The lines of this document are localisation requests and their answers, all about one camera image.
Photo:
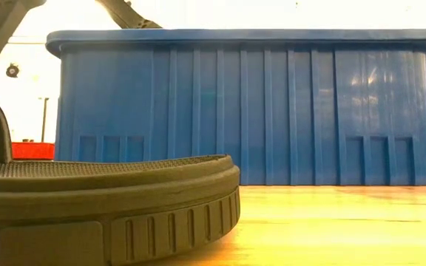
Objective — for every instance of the small black round fixture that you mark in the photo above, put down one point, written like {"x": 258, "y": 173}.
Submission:
{"x": 12, "y": 70}

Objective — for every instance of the black slide sandal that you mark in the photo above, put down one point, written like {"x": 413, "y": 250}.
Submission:
{"x": 87, "y": 203}

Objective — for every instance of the red background box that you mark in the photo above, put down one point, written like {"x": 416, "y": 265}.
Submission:
{"x": 32, "y": 150}

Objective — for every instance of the blue plastic bin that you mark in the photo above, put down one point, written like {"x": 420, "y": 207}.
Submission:
{"x": 235, "y": 111}

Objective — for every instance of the thin dark background pole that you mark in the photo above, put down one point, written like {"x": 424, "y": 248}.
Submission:
{"x": 44, "y": 118}

